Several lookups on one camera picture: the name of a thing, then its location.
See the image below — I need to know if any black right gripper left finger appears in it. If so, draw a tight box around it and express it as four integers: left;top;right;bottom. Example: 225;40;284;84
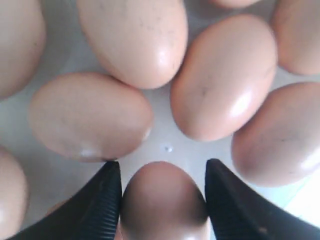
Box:
13;161;121;240

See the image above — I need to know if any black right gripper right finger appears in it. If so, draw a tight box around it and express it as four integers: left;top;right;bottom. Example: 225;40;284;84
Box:
205;158;320;240

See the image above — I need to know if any clear plastic container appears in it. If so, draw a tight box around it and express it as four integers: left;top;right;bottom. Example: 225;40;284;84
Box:
0;0;320;230

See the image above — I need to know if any brown egg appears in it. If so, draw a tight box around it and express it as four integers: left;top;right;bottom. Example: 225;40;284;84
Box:
0;147;29;240
170;14;278;142
0;0;46;100
76;0;188;89
120;161;211;240
28;72;154;162
231;82;320;187
208;0;260;9
271;0;320;75

